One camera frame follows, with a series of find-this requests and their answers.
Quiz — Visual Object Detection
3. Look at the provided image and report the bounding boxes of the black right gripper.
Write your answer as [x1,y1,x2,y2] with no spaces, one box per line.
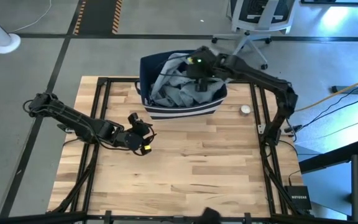
[185,45,218,93]

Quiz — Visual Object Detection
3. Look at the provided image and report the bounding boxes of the black Netgear router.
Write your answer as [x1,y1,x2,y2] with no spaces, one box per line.
[283,185,313,211]

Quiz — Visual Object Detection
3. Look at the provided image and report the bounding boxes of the white pole with round base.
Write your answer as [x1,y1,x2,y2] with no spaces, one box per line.
[0,7,21,55]

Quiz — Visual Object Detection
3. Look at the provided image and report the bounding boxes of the navy white-striped laundry basket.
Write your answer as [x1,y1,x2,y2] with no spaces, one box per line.
[139,49,229,121]

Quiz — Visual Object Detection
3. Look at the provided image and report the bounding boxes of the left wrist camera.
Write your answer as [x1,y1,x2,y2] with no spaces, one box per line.
[127,112,140,126]

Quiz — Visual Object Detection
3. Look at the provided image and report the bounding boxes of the white office chair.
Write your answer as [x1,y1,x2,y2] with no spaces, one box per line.
[211,0,298,71]

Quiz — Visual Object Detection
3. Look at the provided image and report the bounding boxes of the white floor cable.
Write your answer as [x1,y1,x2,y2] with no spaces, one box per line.
[9,0,53,34]

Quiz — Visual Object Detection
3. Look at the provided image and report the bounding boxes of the grey floor cable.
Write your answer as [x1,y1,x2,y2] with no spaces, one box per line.
[295,120,358,146]

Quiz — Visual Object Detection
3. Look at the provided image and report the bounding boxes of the yellow hanging cable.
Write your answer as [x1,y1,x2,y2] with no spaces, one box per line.
[295,76,358,113]

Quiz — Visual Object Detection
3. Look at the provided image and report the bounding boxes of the black desk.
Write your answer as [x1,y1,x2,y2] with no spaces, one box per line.
[298,138,358,223]

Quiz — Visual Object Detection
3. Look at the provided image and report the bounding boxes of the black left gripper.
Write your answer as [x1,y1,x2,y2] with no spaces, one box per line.
[113,119,155,156]

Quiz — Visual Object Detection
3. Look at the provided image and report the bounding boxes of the black aluminium frame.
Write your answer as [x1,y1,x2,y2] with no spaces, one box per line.
[0,76,358,224]

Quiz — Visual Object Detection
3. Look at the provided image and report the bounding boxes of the black blurred object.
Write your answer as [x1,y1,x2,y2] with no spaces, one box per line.
[200,207,222,224]

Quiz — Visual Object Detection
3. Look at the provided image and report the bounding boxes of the black floor cable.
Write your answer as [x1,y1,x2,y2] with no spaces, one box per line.
[303,98,358,128]
[303,83,358,127]

